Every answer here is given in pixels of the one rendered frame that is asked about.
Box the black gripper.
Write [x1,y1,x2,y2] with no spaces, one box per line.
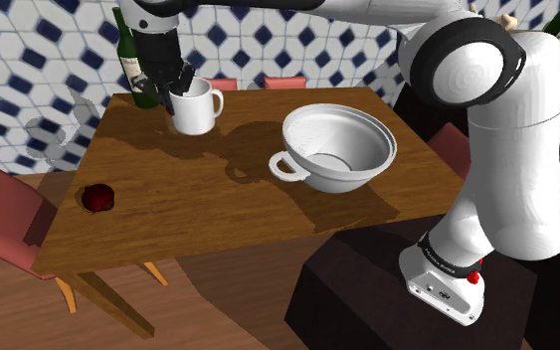
[133,28,197,116]

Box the white mug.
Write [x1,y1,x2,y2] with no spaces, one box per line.
[168,76,225,136]

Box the green wine bottle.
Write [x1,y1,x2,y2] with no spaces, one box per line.
[111,6,160,109]

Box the wooden table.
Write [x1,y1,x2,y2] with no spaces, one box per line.
[31,87,465,340]

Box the dark red apple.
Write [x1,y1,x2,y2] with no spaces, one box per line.
[81,183,115,214]

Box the dark robot stand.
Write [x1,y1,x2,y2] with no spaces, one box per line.
[283,227,560,350]

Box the white bowl with handles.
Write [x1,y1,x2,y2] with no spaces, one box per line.
[268,102,398,195]

